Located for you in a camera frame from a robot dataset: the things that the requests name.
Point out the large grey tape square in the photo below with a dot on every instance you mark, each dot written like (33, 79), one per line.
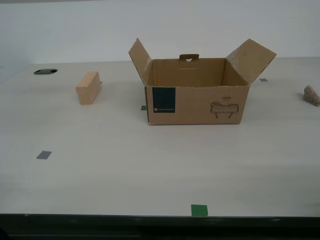
(44, 155)

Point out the speckled pink granite rock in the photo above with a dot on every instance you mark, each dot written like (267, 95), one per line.
(312, 97)

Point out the small green tape square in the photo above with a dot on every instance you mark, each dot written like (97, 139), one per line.
(143, 108)

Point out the black oval table grommet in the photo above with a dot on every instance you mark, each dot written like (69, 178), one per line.
(45, 72)

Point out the light wooden block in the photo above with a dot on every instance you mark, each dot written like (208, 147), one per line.
(87, 92)

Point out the large green tape square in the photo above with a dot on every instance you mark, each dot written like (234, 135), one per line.
(199, 210)

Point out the brown cardboard box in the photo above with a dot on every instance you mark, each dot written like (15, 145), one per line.
(200, 105)

